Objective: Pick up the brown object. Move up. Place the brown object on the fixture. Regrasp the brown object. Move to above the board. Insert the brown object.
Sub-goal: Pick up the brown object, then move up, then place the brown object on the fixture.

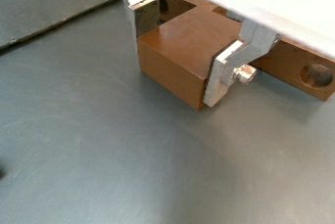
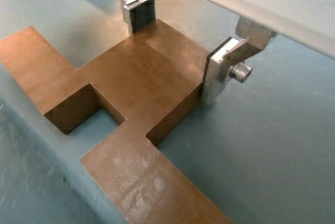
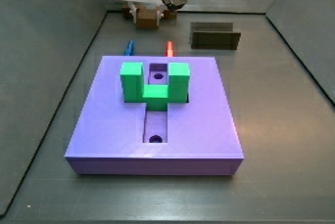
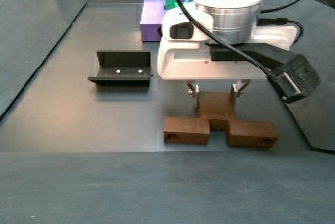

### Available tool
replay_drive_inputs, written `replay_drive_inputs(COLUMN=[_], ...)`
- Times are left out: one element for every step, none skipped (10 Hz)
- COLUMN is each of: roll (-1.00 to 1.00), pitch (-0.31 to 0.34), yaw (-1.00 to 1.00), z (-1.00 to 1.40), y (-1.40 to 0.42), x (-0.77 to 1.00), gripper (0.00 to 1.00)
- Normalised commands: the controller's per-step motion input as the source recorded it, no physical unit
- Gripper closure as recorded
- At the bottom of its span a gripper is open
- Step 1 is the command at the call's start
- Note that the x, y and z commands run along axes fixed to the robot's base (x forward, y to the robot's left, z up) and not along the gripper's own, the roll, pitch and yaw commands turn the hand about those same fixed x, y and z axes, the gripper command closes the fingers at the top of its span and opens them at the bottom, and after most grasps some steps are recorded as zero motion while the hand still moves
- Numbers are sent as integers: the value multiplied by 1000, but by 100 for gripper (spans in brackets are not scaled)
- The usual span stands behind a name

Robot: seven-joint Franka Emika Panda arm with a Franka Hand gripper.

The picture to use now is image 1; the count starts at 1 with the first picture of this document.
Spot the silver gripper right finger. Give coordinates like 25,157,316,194
202,20,280,107

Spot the brown T-shaped block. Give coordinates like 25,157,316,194
138,0,335,110

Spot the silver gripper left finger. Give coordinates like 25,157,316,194
123,0,159,37

